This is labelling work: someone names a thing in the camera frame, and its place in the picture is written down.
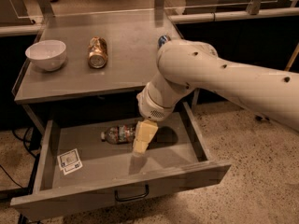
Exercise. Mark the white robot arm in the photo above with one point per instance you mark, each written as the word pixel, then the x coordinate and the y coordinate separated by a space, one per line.
pixel 184 66

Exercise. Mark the gold soda can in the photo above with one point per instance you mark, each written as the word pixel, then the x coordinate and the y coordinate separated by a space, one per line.
pixel 97 52

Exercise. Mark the white tag sticker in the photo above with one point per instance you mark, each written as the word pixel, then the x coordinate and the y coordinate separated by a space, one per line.
pixel 69 161

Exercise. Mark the clear plastic water bottle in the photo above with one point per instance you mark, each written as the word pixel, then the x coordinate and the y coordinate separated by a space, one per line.
pixel 119 134

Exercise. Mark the blue soda can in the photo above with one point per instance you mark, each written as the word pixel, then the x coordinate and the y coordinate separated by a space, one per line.
pixel 163 39

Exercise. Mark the grey horizontal rail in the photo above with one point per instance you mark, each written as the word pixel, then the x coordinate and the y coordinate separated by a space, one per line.
pixel 234 15

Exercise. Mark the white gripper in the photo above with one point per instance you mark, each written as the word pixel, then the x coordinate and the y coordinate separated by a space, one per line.
pixel 150 108

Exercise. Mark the white bowl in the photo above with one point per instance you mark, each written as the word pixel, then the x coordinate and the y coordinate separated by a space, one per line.
pixel 48 55

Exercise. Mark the grey open top drawer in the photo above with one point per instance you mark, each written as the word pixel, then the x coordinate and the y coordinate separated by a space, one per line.
pixel 176 160

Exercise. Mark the black drawer handle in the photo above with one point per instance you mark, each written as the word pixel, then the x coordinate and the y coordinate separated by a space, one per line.
pixel 131 193

